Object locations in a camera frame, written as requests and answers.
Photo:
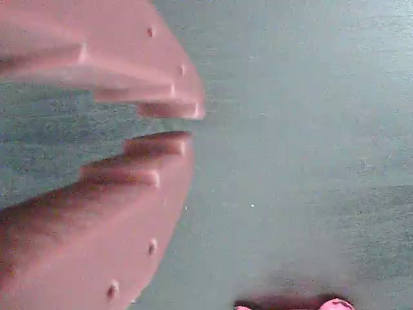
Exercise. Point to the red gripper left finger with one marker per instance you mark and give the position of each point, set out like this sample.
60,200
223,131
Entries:
96,242

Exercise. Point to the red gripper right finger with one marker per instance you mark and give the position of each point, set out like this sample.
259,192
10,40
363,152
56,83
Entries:
129,48

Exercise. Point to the pink object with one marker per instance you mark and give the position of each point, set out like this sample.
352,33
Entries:
335,305

